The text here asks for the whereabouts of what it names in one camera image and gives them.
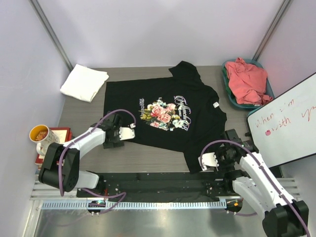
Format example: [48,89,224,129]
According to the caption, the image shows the whiteboard with red writing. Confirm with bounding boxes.
[247,75,316,167]

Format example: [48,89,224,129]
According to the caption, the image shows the purple cable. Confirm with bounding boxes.
[199,140,312,237]
[59,109,137,214]

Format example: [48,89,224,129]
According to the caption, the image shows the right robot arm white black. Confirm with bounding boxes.
[216,129,311,237]

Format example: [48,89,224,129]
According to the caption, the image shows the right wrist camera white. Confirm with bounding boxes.
[198,153,219,171]

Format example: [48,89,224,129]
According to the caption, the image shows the folded white t shirt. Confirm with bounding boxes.
[60,64,109,103]

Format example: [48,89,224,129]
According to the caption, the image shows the black floral t shirt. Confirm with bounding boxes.
[104,61,227,173]

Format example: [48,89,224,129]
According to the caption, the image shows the floral mug yellow inside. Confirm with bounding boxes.
[29,124,60,156]

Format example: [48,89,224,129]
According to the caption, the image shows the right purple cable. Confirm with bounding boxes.
[199,140,312,237]

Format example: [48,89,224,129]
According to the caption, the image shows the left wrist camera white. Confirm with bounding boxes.
[118,123,136,141]

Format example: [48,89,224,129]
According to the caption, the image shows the bottom book in stack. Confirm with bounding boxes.
[35,165,42,175]

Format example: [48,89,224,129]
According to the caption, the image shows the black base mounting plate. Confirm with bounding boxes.
[76,172,253,198]

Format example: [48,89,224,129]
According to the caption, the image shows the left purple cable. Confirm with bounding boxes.
[59,109,137,214]

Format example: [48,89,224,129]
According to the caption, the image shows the teal plastic basket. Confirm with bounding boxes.
[222,59,275,111]

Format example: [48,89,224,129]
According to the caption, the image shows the red top book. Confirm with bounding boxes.
[35,127,72,169]

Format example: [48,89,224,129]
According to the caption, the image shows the pink crumpled t shirt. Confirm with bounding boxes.
[225,58,273,105]

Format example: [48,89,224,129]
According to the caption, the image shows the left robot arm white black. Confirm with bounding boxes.
[38,113,124,197]

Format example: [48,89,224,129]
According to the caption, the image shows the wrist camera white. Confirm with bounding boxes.
[118,123,136,141]
[198,153,219,171]

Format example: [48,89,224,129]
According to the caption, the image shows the aluminium rail frame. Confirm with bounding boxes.
[30,178,301,202]

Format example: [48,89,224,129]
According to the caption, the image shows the white slotted cable duct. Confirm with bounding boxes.
[41,199,227,210]

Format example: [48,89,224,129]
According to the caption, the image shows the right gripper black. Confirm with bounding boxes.
[207,146,236,174]

